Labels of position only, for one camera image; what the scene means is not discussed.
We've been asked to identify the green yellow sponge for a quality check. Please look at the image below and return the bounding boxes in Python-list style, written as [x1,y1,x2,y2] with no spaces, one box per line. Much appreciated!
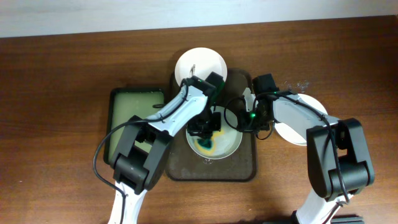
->
[194,129,225,156]

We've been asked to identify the white plate bottom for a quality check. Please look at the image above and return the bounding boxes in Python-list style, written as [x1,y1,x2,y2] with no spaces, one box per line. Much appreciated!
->
[186,106,243,160]

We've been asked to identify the white plate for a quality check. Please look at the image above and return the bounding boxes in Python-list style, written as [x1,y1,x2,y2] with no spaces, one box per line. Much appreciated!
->
[174,47,228,85]
[274,93,328,146]
[186,106,243,160]

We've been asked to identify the white plate top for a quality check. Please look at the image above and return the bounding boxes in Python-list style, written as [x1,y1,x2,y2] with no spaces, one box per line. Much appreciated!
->
[174,47,228,85]

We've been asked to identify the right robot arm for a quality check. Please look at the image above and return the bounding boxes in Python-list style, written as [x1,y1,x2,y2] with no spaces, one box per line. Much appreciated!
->
[237,74,375,224]

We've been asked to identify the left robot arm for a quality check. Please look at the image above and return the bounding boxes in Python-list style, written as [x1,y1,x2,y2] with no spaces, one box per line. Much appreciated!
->
[108,72,224,223]

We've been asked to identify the dark brown serving tray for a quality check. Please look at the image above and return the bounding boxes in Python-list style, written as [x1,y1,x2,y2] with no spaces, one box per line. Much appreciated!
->
[165,68,257,182]

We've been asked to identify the small green tray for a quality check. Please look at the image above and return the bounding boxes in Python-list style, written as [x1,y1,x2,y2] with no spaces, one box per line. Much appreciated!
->
[103,88,165,165]

